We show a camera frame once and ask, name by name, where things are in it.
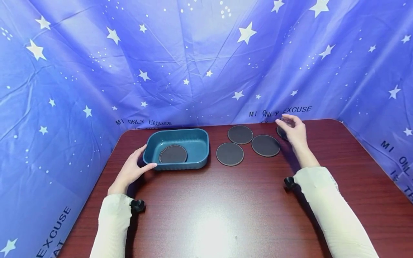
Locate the person's left hand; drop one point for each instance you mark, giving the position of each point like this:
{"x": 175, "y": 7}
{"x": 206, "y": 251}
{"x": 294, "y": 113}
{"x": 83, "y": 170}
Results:
{"x": 129, "y": 172}

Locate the person's right hand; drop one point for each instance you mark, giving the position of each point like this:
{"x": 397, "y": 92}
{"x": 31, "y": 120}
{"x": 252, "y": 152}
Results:
{"x": 297, "y": 134}

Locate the person's left thumb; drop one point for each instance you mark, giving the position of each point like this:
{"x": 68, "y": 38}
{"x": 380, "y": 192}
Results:
{"x": 149, "y": 166}

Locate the person's right thumb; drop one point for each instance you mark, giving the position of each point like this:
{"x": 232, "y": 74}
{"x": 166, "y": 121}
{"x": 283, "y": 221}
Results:
{"x": 281, "y": 125}

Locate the person's left index finger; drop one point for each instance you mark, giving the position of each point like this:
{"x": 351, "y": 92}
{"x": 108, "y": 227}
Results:
{"x": 142, "y": 149}

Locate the person's right index finger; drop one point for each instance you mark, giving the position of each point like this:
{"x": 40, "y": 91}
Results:
{"x": 288, "y": 117}

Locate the dark round coaster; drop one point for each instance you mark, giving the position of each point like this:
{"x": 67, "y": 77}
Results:
{"x": 265, "y": 145}
{"x": 229, "y": 154}
{"x": 173, "y": 154}
{"x": 281, "y": 132}
{"x": 240, "y": 134}

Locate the blue plastic rectangular tray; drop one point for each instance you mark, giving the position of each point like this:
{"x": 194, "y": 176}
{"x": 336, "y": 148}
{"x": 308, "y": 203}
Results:
{"x": 180, "y": 148}

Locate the person's right forearm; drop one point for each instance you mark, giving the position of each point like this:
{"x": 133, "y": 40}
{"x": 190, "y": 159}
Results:
{"x": 329, "y": 211}

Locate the person's left forearm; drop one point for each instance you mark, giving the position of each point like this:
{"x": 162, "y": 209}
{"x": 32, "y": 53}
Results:
{"x": 113, "y": 224}

